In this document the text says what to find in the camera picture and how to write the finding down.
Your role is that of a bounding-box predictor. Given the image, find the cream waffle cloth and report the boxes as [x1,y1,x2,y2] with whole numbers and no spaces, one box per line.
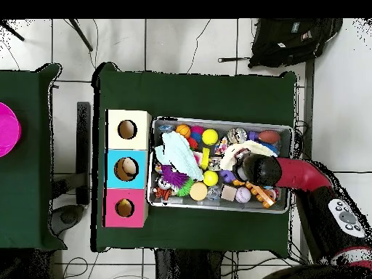
[219,139,278,171]

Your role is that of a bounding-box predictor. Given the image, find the orange plastic toy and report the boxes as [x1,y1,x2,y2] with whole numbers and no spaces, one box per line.
[233,179,277,209]

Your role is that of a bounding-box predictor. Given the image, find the mint waffle cloth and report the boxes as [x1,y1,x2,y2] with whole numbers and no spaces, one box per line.
[154,131,204,182]

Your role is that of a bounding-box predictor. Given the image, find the silver mesh bin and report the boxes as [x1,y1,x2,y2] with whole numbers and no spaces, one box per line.
[147,116,294,214]

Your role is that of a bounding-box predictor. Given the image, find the wooden box with three holes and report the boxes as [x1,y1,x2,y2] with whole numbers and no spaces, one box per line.
[102,108,153,229]

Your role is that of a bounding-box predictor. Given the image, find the brown toy football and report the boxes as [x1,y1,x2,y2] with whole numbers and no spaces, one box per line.
[258,129,282,145]

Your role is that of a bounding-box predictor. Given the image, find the yellow ball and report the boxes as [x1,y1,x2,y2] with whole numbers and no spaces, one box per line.
[201,129,219,146]
[202,170,219,187]

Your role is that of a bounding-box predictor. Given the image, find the white toy baseball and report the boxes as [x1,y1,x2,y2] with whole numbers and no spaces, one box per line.
[234,186,251,203]

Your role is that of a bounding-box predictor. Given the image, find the round orange sponge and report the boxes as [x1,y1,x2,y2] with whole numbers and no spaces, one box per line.
[189,182,209,201]

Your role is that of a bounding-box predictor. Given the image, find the orange toy basketball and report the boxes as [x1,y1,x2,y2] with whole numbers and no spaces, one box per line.
[175,124,192,140]

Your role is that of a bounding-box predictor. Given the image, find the dark green tablecloth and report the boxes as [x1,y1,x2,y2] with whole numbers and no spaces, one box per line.
[0,62,68,251]
[90,62,298,253]

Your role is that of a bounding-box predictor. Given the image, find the purple spiky monster toy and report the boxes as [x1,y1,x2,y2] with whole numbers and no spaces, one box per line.
[161,165,190,189]

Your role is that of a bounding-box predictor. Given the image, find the black backpack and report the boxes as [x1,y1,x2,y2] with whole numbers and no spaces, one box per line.
[217,18,344,69]

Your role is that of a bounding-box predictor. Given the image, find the black panel on stand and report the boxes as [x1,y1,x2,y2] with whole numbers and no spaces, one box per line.
[49,101,92,237]

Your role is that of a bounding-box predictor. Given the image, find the black tripod leg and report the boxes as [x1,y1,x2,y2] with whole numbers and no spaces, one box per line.
[68,18,94,52]
[0,19,25,41]

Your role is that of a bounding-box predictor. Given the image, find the pink plastic bowl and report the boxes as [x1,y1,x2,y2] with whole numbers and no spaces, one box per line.
[0,101,22,158]

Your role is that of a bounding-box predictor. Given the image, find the grey metal rail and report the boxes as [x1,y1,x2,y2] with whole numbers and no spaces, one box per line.
[299,59,315,262]

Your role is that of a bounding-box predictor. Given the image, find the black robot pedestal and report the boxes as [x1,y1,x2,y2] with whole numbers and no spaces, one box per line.
[153,248,226,279]

